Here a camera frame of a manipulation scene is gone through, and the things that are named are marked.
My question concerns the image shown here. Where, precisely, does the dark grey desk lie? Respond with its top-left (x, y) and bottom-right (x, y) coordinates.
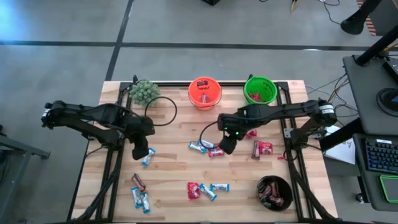
top-left (341, 54), bottom-right (398, 136)
top-left (353, 133), bottom-right (398, 212)

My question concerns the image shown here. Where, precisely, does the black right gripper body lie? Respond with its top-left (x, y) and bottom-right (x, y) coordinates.
top-left (216, 108), bottom-right (249, 136)

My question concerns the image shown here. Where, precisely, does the dark grey lower desk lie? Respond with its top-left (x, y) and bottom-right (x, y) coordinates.
top-left (353, 133), bottom-right (398, 212)

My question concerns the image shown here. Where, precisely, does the black stand foot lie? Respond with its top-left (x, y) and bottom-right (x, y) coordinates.
top-left (340, 0), bottom-right (383, 35)

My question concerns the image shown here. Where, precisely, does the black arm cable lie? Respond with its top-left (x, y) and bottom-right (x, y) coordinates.
top-left (198, 120), bottom-right (222, 149)
top-left (114, 74), bottom-right (178, 127)

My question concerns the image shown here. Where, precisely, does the black bowl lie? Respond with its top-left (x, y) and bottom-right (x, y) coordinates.
top-left (256, 175), bottom-right (294, 212)

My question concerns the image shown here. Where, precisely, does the orange plastic bucket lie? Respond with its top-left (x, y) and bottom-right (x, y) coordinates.
top-left (188, 77), bottom-right (223, 111)

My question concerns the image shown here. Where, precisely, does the orange black striped mat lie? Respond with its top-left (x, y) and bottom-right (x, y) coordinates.
top-left (356, 0), bottom-right (377, 37)

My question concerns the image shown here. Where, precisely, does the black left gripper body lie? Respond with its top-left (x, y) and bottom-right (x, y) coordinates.
top-left (123, 116), bottom-right (155, 143)

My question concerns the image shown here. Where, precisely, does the white paper sheet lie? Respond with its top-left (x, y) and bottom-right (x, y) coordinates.
top-left (323, 124), bottom-right (357, 165)

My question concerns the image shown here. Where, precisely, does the black desk leg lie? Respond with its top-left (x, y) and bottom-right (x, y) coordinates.
top-left (318, 118), bottom-right (364, 152)

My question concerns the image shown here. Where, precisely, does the grey metal bench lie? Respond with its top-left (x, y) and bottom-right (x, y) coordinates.
top-left (0, 124), bottom-right (51, 224)

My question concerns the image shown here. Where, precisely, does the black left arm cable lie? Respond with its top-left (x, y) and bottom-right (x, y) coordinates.
top-left (114, 74), bottom-right (178, 127)

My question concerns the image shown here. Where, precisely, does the black backlit keyboard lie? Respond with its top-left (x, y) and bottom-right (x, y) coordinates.
top-left (365, 139), bottom-right (398, 174)

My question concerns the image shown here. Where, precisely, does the black monitor stand base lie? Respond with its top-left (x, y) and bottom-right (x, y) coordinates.
top-left (376, 86), bottom-right (398, 112)

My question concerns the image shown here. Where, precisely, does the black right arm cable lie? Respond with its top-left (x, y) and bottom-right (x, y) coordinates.
top-left (198, 120), bottom-right (222, 149)

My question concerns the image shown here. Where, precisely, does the artificial green potted plant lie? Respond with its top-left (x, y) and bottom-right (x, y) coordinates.
top-left (129, 79), bottom-right (162, 107)

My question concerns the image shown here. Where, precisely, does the green plastic bucket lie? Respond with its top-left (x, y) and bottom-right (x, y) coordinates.
top-left (243, 75), bottom-right (278, 108)

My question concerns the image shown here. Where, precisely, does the green edged pad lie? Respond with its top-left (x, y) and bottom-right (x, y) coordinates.
top-left (378, 175), bottom-right (398, 203)

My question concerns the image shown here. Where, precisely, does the black pole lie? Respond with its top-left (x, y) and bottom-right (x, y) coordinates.
top-left (354, 24), bottom-right (398, 66)

